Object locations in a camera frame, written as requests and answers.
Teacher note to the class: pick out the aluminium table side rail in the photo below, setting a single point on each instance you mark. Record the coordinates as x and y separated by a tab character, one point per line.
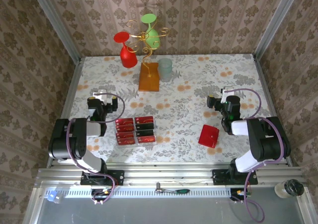
70	92
267	97

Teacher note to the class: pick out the clear jar black lid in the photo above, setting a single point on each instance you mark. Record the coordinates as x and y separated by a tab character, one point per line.
294	187

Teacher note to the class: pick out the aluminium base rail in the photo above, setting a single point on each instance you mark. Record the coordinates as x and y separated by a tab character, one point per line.
169	175

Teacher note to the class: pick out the frosted glass tumbler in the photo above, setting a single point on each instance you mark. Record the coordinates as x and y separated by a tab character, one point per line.
165	70

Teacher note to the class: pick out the grey metal shelf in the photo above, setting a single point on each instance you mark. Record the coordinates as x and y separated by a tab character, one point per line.
161	211

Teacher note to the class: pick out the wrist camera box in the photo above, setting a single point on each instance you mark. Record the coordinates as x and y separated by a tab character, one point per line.
100	94
226	92

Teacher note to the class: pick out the aluminium frame post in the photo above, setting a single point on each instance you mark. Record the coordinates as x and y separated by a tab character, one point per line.
275	22
55	22

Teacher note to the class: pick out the clear acrylic card tray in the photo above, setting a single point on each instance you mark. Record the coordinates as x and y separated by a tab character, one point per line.
135	134

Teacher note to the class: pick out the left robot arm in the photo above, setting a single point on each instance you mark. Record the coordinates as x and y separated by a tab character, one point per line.
74	139

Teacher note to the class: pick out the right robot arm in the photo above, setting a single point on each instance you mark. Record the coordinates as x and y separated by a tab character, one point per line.
268	139

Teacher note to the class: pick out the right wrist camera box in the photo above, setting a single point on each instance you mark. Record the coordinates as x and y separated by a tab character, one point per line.
226	92

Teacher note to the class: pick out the red wine glass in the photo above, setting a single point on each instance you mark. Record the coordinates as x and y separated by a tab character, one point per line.
128	57

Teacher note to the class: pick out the wooden rack base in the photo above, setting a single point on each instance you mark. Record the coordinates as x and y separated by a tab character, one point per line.
149	83

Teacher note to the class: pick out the black VIP card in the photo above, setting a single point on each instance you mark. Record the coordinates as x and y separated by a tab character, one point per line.
144	127
145	133

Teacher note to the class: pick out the red VIP card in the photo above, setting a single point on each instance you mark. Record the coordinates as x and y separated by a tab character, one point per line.
125	135
125	128
126	142
146	140
144	120
124	121

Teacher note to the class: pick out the green wine glass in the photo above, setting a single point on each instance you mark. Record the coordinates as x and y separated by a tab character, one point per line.
151	36

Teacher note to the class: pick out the floral tablecloth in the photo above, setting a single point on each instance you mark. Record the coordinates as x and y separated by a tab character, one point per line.
179	104

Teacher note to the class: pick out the blue white plug connector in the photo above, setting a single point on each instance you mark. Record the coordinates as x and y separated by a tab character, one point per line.
51	196

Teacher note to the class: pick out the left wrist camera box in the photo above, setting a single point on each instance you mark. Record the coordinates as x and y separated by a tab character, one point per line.
100	94

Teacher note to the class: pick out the black power connector block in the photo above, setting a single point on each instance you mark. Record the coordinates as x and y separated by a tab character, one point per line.
99	193
238	193

